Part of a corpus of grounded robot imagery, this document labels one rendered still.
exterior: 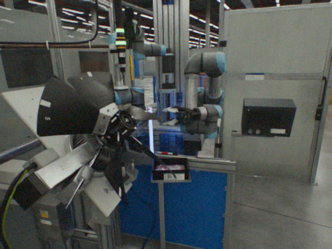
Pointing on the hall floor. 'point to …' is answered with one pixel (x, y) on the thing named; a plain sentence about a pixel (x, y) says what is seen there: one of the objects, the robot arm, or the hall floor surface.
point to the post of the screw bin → (161, 215)
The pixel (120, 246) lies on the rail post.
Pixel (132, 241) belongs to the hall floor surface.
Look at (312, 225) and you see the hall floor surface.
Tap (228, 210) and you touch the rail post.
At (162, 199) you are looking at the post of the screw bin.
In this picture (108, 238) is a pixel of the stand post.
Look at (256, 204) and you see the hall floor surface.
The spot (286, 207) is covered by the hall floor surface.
